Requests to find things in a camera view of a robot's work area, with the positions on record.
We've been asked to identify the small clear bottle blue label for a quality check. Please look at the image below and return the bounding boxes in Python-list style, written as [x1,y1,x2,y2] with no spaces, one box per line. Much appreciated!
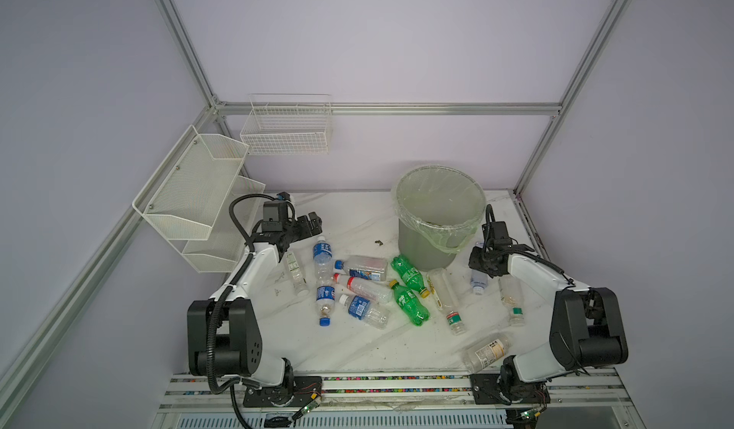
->
[470,271,489,295]

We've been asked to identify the clear bottle green band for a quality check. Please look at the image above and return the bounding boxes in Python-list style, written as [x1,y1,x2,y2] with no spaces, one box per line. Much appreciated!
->
[499,275,525,327]

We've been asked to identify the clear bottle green red cap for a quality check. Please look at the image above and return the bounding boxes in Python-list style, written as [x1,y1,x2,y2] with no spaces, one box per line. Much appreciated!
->
[427,268,468,335]

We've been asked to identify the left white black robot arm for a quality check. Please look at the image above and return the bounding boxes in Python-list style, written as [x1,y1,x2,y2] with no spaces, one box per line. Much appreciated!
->
[187,212,322,395]

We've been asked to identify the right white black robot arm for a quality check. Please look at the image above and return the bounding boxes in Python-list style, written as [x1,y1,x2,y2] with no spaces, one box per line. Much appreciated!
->
[468,245,629,400]

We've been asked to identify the translucent green bin liner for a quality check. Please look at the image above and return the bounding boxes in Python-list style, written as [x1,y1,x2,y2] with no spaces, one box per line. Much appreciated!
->
[392,164,489,254]

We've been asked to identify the grey mesh waste bin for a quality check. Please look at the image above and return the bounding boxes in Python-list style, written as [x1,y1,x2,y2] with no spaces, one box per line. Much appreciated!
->
[393,164,489,273]

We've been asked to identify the lower white mesh shelf basket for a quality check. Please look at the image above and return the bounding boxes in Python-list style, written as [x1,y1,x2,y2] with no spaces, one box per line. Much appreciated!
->
[182,176,266,273]

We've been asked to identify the white mesh shelf basket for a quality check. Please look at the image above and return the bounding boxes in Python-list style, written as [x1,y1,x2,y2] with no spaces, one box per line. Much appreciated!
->
[132,126,248,241]
[182,176,266,273]

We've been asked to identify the clear bottle blue cap lower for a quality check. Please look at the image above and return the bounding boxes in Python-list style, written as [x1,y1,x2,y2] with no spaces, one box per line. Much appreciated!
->
[315,285,336,327]

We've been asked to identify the clear bottle blue cap sideways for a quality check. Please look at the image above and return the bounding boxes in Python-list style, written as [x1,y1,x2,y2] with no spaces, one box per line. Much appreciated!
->
[335,255,388,283]

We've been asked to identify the green bottle upper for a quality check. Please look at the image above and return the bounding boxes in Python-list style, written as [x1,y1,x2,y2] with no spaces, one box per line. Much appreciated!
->
[391,254,430,298]

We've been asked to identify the green bottle lower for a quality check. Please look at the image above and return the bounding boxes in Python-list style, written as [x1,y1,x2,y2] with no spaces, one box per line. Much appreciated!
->
[389,280,430,327]

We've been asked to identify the clear bottle red white label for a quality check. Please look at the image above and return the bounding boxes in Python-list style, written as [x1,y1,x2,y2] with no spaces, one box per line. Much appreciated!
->
[334,273,394,304]

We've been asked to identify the upper white mesh shelf basket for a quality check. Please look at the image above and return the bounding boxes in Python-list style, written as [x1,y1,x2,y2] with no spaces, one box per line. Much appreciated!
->
[132,126,248,241]

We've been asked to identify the clear bottle white label front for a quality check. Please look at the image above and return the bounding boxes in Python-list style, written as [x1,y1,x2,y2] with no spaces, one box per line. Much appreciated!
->
[462,333,513,374]

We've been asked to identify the clear bottle blue label angled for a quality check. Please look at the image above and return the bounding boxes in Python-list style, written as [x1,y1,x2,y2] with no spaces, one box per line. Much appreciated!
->
[338,294,389,330]

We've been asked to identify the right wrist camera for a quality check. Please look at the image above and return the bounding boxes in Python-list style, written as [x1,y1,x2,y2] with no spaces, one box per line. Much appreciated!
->
[483,221,513,249]

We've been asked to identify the white wire wall basket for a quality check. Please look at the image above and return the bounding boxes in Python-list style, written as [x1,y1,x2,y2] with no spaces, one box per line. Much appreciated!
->
[240,94,333,156]

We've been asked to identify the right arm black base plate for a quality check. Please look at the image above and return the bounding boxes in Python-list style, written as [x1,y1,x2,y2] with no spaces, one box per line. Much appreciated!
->
[469,373,551,405]

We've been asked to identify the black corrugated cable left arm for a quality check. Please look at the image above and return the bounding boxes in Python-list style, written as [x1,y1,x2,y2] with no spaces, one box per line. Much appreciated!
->
[205,192,288,429]

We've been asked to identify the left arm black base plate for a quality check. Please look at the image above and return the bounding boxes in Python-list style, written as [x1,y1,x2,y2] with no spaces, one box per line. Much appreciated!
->
[240,375,323,408]

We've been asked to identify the aluminium front rail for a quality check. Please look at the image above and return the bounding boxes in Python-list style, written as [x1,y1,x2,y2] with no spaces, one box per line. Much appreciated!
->
[152,369,645,428]

